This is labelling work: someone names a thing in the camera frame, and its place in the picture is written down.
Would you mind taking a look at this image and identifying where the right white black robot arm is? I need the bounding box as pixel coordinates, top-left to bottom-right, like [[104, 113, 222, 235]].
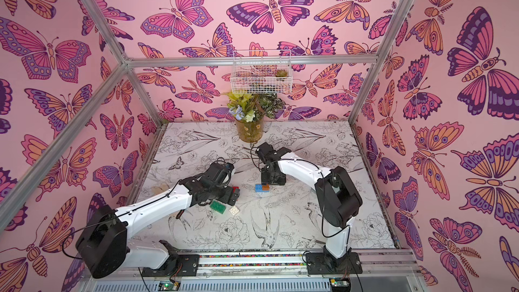
[[251, 143, 363, 260]]

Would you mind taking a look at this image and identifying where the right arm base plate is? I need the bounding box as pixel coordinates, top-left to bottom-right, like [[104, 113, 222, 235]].
[[302, 251, 363, 274]]

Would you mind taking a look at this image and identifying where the blue lego brick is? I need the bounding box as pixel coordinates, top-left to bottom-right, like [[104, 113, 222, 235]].
[[255, 184, 264, 193]]

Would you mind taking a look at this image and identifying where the green lego brick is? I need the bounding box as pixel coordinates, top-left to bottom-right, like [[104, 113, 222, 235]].
[[209, 201, 227, 214]]

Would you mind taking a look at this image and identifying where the aluminium mounting rail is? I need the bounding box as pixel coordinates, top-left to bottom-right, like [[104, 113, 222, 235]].
[[76, 250, 428, 291]]

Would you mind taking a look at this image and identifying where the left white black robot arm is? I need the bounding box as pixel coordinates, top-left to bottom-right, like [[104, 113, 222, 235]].
[[76, 161, 239, 279]]

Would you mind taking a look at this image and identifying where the white wire basket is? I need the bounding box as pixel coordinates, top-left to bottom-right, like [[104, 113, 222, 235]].
[[229, 49, 293, 95]]

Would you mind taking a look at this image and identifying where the glass vase with plants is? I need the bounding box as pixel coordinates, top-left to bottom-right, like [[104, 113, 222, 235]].
[[227, 93, 285, 143]]

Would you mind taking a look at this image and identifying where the white lego brick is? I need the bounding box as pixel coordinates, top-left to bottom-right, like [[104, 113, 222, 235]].
[[229, 205, 239, 216]]

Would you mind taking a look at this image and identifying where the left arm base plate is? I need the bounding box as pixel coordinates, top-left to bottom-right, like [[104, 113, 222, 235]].
[[141, 254, 200, 277]]

